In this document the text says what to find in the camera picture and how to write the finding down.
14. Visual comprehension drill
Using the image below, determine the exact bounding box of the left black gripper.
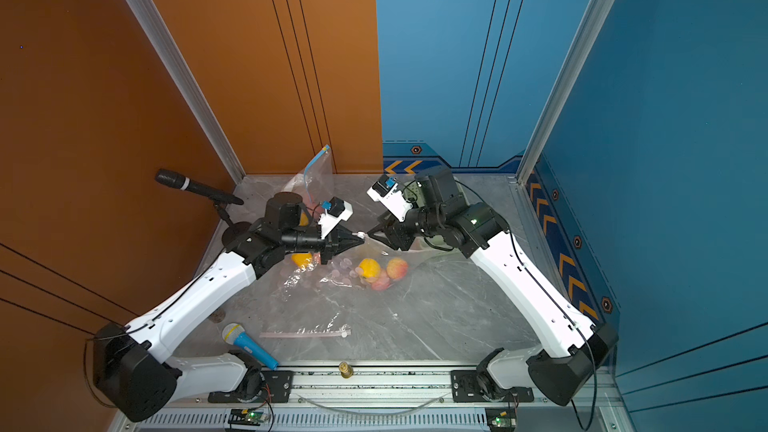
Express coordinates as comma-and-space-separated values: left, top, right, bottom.
281, 226, 365, 265

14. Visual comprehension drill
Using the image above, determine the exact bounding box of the orange red wrinkled peach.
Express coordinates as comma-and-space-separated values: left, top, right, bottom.
386, 258, 409, 281

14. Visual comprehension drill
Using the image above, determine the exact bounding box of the pink-dotted zip bag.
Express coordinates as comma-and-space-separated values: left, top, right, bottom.
333, 233, 460, 292
278, 253, 360, 290

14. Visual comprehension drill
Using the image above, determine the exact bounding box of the yellow peach pink spot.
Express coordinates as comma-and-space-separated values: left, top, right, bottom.
356, 258, 382, 283

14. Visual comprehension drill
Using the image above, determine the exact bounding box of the pink peach basket corner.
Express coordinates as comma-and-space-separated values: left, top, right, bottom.
371, 275, 391, 291

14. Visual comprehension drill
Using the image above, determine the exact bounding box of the clear blue-zipper zip bag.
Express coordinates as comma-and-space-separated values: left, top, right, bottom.
282, 145, 335, 219

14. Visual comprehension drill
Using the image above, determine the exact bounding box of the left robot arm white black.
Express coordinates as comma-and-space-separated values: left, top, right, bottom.
92, 192, 364, 422

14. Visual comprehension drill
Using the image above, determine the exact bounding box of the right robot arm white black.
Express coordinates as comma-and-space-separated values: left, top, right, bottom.
367, 166, 619, 406

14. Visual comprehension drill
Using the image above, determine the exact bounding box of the blue handheld microphone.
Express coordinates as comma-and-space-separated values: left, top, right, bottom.
222, 323, 279, 370

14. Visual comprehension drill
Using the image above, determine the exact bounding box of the black microphone on stand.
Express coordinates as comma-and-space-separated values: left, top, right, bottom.
155, 169, 250, 250

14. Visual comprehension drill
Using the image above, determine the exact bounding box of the left green circuit board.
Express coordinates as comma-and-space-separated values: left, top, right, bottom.
226, 408, 272, 431

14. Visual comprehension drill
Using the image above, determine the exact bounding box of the green circuit board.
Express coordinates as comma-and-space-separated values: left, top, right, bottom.
226, 408, 272, 431
485, 408, 517, 432

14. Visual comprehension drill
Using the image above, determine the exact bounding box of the right green circuit board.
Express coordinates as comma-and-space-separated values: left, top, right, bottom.
485, 408, 517, 432

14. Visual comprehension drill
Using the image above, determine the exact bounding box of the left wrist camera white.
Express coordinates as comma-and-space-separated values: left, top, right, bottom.
318, 197, 353, 239

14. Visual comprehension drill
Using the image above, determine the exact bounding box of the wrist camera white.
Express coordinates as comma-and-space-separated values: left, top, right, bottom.
318, 197, 353, 239
367, 174, 414, 222

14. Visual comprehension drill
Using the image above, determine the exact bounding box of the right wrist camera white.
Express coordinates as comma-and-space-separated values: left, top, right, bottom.
367, 174, 414, 222

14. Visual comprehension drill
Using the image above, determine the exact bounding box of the brass knob on rail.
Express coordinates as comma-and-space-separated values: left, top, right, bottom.
338, 361, 354, 379

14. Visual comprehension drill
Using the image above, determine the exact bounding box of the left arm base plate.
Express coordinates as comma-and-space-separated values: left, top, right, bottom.
207, 369, 294, 404

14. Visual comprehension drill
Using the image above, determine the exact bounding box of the aluminium front rail frame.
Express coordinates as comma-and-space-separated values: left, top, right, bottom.
109, 361, 634, 431

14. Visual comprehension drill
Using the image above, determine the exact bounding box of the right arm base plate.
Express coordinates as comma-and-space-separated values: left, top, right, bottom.
450, 370, 534, 404

